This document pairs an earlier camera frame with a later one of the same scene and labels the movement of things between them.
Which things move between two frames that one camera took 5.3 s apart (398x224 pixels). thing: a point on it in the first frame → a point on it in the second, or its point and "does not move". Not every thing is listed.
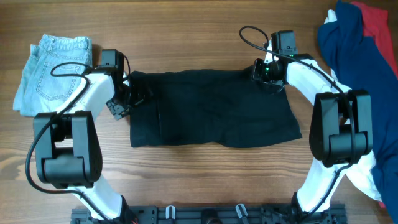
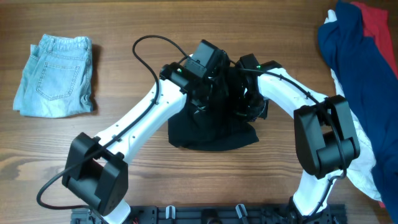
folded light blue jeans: [38, 91] does not move
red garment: [375, 23] does not move
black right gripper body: [262, 72] → [249, 106]
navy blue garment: [360, 65] does not move
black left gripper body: [132, 96] → [215, 91]
